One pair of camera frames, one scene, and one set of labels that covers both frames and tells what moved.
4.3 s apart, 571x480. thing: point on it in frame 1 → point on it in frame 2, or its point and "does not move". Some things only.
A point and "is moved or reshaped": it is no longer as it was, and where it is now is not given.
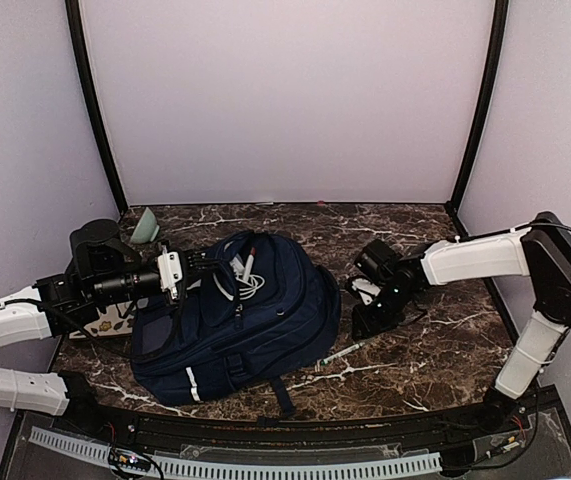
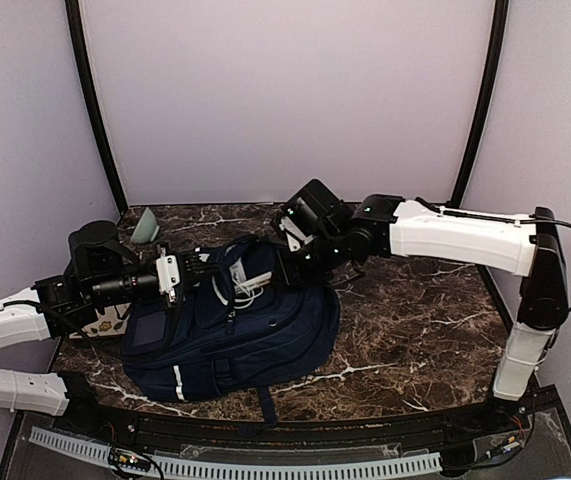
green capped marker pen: x=341 y=353 is moved or reshaped
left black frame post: x=74 y=13 does not move
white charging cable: x=255 y=281 → x=253 y=294
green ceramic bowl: x=146 y=229 does not move
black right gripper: x=368 y=326 → x=290 y=277
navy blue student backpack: x=265 y=312 does not move
